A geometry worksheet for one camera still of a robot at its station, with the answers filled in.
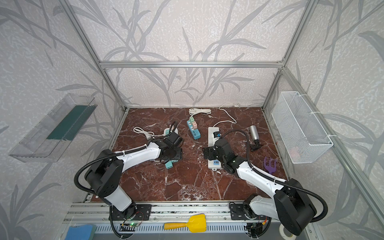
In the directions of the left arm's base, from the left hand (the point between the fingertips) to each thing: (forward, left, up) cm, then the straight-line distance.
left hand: (180, 151), depth 91 cm
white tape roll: (-41, -51, -1) cm, 66 cm away
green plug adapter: (+24, -6, +1) cm, 25 cm away
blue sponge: (-40, +40, -2) cm, 56 cm away
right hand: (+2, -18, +8) cm, 19 cm away
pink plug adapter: (+19, -8, +2) cm, 21 cm away
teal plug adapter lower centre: (-8, +6, -2) cm, 10 cm away
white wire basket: (-7, -55, +30) cm, 63 cm away
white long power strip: (-7, -20, -2) cm, 21 cm away
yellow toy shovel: (-36, -11, -3) cm, 38 cm away
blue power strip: (+15, -9, -2) cm, 18 cm away
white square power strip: (+15, +10, +1) cm, 18 cm away
